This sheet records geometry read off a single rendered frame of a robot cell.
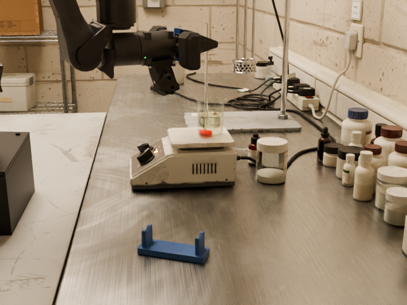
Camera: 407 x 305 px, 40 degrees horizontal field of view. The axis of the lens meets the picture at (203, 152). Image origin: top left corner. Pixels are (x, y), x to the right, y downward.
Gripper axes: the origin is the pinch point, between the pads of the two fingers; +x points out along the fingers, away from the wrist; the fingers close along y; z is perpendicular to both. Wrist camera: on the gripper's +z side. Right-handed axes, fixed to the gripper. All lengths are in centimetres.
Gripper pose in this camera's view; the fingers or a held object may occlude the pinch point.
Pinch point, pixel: (199, 45)
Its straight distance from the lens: 104.2
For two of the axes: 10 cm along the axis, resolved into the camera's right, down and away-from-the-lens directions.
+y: 4.2, 2.6, -8.7
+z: 0.0, 9.6, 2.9
